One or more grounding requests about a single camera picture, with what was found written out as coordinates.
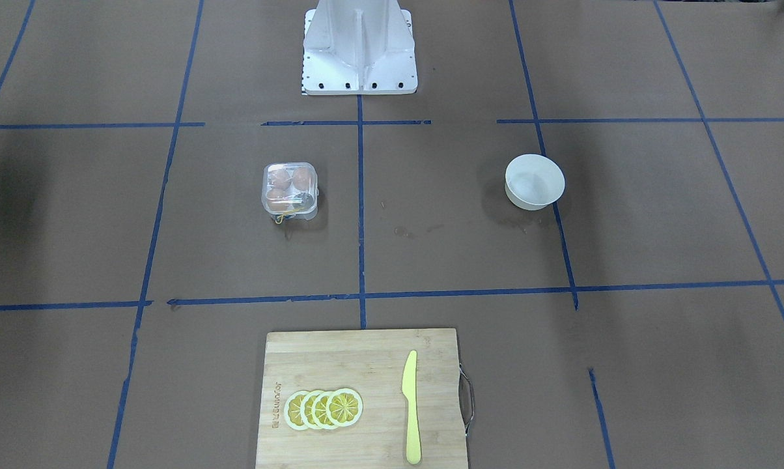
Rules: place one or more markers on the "brown egg from bowl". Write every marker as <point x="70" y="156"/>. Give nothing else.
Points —
<point x="278" y="200"/>

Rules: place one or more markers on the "clear plastic egg box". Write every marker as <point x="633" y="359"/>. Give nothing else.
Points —
<point x="305" y="202"/>

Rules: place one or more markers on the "front yellow lemon slice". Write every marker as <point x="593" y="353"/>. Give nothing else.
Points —
<point x="344" y="407"/>

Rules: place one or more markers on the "brown egg in box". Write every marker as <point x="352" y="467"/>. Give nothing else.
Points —
<point x="279" y="179"/>
<point x="302" y="179"/>

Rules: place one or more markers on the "yellow plastic knife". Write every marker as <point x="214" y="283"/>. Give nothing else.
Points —
<point x="413" y="453"/>

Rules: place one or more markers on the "bamboo cutting board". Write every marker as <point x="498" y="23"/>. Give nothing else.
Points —
<point x="372" y="363"/>

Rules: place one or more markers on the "white camera stand pillar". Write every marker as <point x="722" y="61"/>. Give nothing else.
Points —
<point x="358" y="47"/>

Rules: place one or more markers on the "yellow lemon slice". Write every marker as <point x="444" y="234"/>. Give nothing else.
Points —
<point x="293" y="411"/>
<point x="307" y="409"/>
<point x="344" y="407"/>
<point x="319" y="411"/>

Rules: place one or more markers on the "cream white bowl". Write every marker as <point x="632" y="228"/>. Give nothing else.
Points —
<point x="533" y="182"/>

